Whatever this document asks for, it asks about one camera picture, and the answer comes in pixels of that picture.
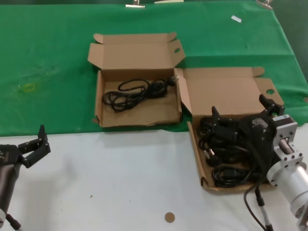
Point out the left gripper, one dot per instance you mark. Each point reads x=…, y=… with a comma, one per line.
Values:
x=9, y=155

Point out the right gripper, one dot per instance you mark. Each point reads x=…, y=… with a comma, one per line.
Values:
x=261, y=134

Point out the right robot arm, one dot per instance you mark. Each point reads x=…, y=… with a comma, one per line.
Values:
x=296, y=183

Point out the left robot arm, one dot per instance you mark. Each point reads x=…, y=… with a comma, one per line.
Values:
x=7, y=185

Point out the cardboard box with torn edge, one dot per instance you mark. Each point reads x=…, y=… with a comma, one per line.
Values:
x=139, y=118

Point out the green table cloth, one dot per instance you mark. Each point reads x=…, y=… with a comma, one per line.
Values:
x=48, y=48

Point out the round brown cardboard disc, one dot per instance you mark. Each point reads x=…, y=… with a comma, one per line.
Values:
x=169, y=217

